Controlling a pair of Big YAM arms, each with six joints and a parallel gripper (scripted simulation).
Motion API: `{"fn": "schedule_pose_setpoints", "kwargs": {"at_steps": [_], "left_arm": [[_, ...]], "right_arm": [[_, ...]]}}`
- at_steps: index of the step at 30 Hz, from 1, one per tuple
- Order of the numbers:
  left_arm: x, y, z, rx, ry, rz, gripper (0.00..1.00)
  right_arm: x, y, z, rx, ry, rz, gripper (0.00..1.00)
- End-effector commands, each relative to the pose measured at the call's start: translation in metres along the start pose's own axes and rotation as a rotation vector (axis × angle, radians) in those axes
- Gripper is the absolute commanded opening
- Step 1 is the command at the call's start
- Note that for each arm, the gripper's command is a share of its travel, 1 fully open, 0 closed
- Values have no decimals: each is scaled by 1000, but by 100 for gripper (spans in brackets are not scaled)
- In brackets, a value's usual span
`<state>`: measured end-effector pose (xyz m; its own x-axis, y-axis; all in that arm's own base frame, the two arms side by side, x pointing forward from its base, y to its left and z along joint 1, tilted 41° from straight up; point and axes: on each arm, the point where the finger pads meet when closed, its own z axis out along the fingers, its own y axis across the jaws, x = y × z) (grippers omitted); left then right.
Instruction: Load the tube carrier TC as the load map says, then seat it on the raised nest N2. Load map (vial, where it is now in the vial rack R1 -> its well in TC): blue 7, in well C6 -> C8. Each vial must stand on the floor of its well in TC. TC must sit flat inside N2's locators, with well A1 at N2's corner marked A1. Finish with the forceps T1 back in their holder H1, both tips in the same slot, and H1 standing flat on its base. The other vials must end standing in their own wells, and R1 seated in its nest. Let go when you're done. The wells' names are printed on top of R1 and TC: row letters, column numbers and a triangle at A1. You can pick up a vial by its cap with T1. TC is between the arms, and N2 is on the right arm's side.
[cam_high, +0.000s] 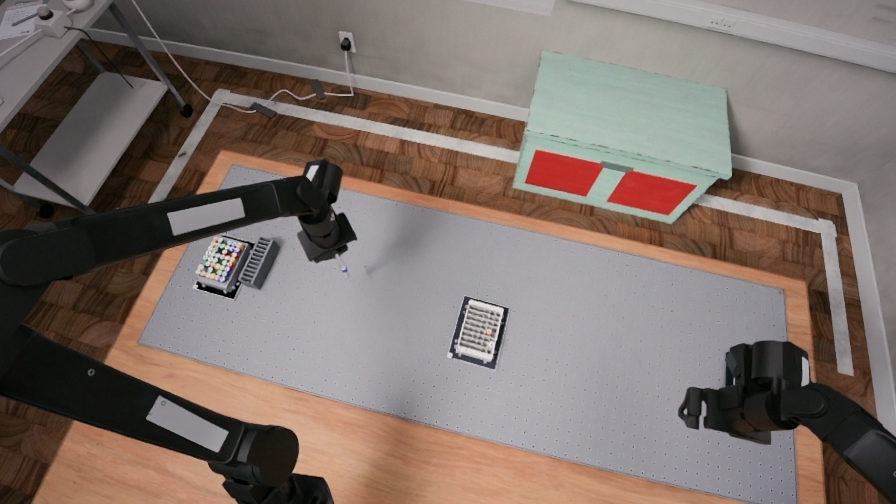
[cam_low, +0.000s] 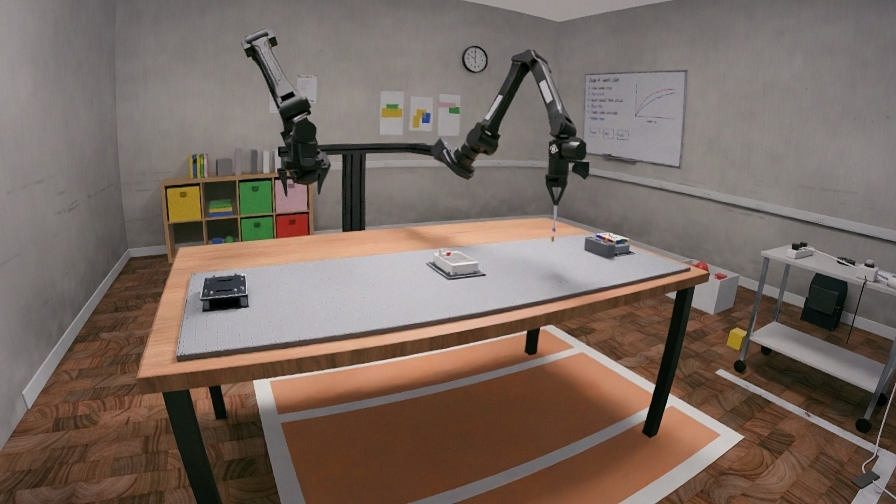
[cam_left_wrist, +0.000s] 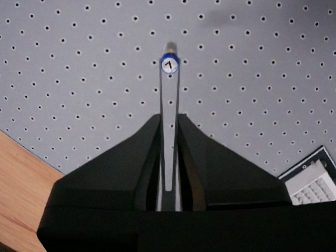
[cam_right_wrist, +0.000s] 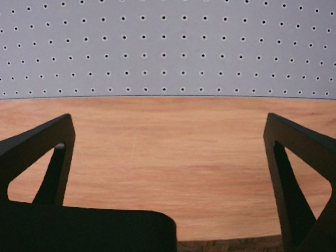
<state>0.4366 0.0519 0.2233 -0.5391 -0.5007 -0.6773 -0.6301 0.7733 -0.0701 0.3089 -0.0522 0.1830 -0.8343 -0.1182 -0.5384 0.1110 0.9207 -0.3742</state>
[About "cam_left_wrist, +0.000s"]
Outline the dark grey rectangular plate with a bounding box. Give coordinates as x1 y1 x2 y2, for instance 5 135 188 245
277 145 336 184

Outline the grey rectangular base plate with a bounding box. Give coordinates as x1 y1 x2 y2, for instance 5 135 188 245
0 0 336 177

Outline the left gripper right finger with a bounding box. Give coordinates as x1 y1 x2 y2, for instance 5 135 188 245
177 113 293 211

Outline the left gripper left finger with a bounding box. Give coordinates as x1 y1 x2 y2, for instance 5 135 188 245
45 114 161 211

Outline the white tube rack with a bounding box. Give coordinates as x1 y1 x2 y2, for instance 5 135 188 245
285 159 336 205

